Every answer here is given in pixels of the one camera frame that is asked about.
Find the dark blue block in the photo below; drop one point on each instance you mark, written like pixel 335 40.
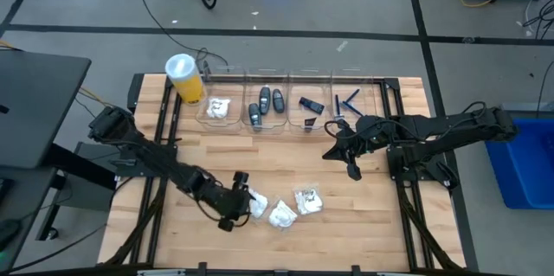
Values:
pixel 311 105

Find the grey oval toiletry container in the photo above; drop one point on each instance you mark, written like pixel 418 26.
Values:
pixel 255 116
pixel 278 100
pixel 265 100

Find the black aluminium table frame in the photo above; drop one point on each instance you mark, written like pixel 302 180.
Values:
pixel 391 111

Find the black round object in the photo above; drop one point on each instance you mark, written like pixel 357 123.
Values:
pixel 8 230

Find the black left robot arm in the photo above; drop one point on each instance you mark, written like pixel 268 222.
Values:
pixel 147 150

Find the black desk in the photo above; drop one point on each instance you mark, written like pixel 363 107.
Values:
pixel 39 107

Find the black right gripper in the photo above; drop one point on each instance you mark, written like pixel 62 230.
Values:
pixel 363 135

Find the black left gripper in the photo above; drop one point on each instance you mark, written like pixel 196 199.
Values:
pixel 225 200

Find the yellow wipes canister white lid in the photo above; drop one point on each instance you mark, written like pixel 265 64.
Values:
pixel 186 81

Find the grey metal bar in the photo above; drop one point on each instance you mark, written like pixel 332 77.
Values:
pixel 526 106

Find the clear plastic bin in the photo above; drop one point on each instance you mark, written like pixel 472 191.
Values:
pixel 368 94
pixel 322 120
pixel 275 123
pixel 208 123

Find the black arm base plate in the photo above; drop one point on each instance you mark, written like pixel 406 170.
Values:
pixel 394 168
pixel 125 163

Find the clear vanity pack bag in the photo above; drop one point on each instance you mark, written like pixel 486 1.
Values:
pixel 218 107
pixel 282 214
pixel 308 201
pixel 259 203

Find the black desk base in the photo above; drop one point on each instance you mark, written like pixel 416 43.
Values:
pixel 86 181

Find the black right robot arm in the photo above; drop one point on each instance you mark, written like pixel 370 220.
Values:
pixel 454 125

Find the blue plastic tote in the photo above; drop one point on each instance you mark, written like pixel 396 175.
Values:
pixel 526 163

